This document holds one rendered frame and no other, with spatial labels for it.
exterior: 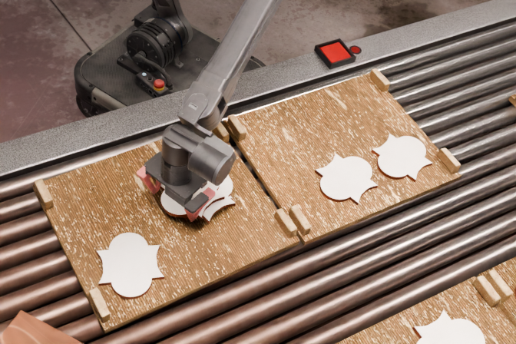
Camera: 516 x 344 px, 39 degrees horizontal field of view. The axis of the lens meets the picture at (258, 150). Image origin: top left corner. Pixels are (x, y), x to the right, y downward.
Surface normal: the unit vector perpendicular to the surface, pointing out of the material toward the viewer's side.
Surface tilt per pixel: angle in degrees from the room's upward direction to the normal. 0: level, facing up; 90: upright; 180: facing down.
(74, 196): 0
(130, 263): 0
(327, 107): 0
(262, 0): 25
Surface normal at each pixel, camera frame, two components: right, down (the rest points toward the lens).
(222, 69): 0.01, -0.46
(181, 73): 0.13, -0.64
